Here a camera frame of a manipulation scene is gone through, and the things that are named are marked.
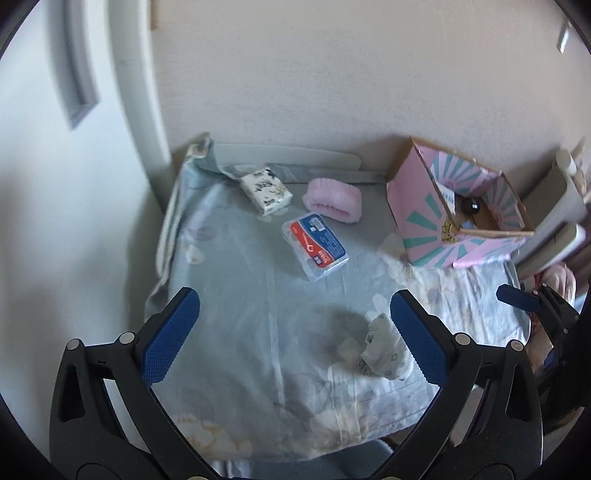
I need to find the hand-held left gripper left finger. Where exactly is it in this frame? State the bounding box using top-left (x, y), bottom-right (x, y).
top-left (49, 287), bottom-right (218, 480)

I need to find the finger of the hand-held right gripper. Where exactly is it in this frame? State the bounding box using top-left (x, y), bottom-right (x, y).
top-left (496, 285), bottom-right (541, 311)

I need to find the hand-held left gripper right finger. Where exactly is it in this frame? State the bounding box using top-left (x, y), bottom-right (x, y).
top-left (369, 290), bottom-right (543, 480)

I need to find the white patterned sock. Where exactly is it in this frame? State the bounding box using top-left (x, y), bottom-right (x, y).
top-left (359, 313), bottom-right (411, 381)

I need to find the pink striped cardboard box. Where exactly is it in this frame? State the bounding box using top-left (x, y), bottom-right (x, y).
top-left (386, 136), bottom-right (535, 269)

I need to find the pink fluffy fabric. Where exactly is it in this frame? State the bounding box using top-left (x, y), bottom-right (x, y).
top-left (531, 264), bottom-right (576, 301)

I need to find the light blue floral bedsheet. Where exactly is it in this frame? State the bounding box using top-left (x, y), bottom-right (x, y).
top-left (145, 134), bottom-right (532, 462)

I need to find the clear plastic box blue label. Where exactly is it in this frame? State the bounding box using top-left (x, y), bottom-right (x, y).
top-left (281, 213), bottom-right (348, 282)

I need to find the beige plush toy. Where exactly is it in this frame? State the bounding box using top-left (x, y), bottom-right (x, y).
top-left (570, 138), bottom-right (591, 204)

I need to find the grey blue cloth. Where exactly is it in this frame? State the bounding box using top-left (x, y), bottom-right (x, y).
top-left (217, 438), bottom-right (395, 480)

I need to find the pink fluffy wristband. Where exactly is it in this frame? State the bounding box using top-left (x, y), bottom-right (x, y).
top-left (302, 178), bottom-right (362, 224)

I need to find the white patterned tissue pack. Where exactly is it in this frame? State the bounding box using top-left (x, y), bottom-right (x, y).
top-left (239, 167), bottom-right (294, 217)

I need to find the grey recessed door handle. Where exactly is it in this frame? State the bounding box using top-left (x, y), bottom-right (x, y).
top-left (48, 0), bottom-right (101, 132)

